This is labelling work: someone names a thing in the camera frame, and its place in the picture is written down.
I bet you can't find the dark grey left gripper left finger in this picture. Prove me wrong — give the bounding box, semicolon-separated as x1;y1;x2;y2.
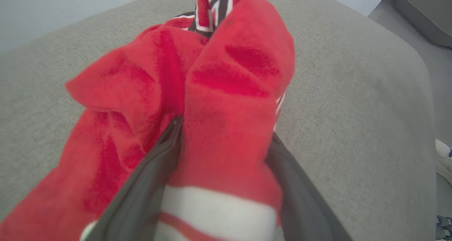
84;115;184;241

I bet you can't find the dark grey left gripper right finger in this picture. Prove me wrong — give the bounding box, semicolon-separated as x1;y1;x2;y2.
264;132;354;241

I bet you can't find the red basketball jersey number 23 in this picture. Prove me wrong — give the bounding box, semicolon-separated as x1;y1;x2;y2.
0;0;296;241

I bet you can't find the white shoe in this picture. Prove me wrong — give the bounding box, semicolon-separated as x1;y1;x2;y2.
435;139;452;186

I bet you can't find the grey furniture base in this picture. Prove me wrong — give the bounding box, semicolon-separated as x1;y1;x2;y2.
395;0;452;48

